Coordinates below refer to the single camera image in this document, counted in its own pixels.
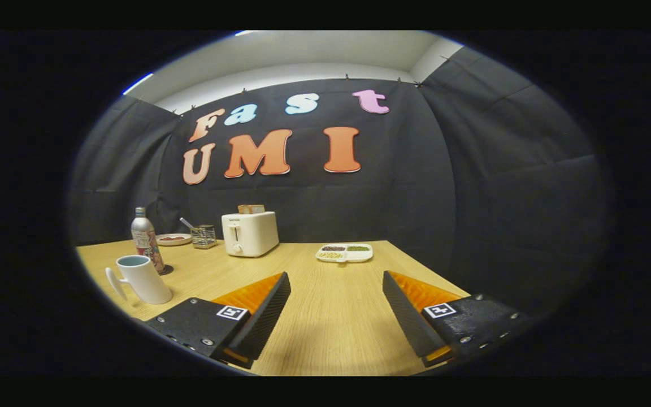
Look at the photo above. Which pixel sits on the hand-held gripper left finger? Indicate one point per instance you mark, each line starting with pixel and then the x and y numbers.
pixel 263 316

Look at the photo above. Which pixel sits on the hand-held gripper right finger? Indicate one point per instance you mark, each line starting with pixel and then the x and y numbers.
pixel 410 316

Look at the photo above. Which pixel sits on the dark brown round coaster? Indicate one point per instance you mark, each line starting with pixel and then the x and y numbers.
pixel 168 270

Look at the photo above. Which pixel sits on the white cup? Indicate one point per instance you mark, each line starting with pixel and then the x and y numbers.
pixel 144 280

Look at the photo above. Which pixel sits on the silver juice bottle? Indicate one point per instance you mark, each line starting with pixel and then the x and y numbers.
pixel 146 237

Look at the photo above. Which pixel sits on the wooden table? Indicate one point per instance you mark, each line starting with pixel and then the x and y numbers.
pixel 331 305

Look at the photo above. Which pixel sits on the white toaster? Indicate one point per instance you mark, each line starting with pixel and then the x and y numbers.
pixel 249 234

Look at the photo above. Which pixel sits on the white divided snack tray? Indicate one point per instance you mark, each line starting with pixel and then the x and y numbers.
pixel 344 252

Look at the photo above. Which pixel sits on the brown toast slice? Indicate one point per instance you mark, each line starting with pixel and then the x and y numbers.
pixel 244 209
pixel 259 208

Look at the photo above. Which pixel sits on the white oval plate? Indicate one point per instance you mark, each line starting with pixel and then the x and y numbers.
pixel 174 243

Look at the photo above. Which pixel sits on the metal spoon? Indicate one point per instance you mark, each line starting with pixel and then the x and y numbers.
pixel 186 223

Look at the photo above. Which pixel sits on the black backdrop cloth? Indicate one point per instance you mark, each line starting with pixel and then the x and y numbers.
pixel 472 198

